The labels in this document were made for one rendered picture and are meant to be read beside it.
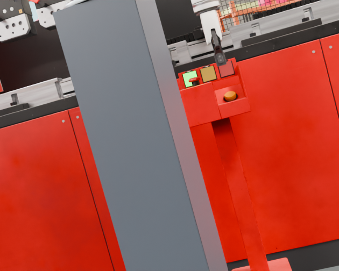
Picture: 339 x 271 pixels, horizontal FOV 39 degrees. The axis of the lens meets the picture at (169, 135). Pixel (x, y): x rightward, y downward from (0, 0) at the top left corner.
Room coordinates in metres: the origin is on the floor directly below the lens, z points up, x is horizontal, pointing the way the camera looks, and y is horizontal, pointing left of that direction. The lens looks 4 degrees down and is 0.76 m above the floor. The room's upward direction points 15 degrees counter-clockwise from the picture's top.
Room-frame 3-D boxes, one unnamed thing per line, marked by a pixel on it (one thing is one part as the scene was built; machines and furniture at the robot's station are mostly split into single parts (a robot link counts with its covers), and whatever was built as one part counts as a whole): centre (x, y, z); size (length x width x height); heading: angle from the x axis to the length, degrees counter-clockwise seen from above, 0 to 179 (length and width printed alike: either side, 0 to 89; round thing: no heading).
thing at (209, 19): (1.53, -0.22, 0.95); 0.10 x 0.07 x 0.11; 173
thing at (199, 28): (2.10, -0.27, 1.01); 0.26 x 0.12 x 0.05; 171
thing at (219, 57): (1.52, -0.22, 0.85); 0.03 x 0.03 x 0.07; 83
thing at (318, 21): (1.83, -0.51, 0.89); 0.30 x 0.05 x 0.03; 81
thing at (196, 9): (1.53, -0.22, 1.01); 0.09 x 0.08 x 0.03; 173
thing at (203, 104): (1.58, -0.17, 0.75); 0.20 x 0.16 x 0.18; 83
